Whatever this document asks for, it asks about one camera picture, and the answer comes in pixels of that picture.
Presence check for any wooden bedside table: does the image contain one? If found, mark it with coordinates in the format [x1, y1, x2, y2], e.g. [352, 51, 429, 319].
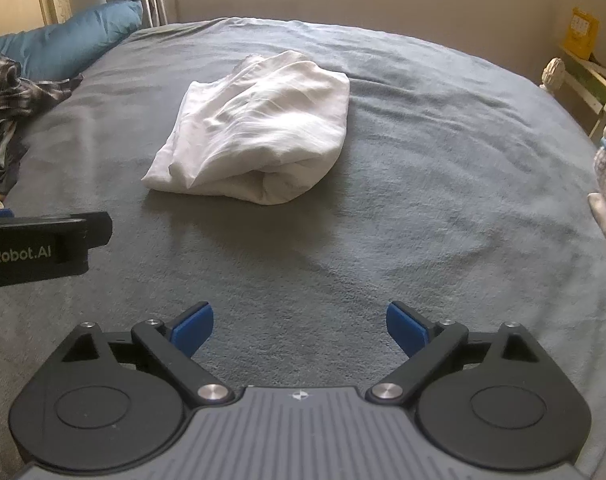
[558, 45, 606, 137]

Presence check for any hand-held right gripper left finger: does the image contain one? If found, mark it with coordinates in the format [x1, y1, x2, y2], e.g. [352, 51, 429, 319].
[58, 301, 235, 407]

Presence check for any cream bedpost finial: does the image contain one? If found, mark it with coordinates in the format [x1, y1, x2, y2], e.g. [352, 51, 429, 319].
[539, 57, 568, 92]

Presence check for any blue pillow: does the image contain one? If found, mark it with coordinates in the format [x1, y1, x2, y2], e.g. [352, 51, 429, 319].
[0, 0, 144, 83]

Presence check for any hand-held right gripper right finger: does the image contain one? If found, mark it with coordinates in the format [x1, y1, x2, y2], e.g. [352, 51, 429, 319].
[367, 301, 548, 406]

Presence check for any grey bed blanket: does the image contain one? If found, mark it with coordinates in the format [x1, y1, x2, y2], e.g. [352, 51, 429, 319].
[0, 16, 606, 480]

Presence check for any yellow box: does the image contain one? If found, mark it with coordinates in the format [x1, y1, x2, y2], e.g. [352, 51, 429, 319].
[563, 7, 601, 61]

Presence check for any black white plaid shirt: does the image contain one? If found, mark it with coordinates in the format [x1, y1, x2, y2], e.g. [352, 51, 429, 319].
[0, 55, 84, 196]

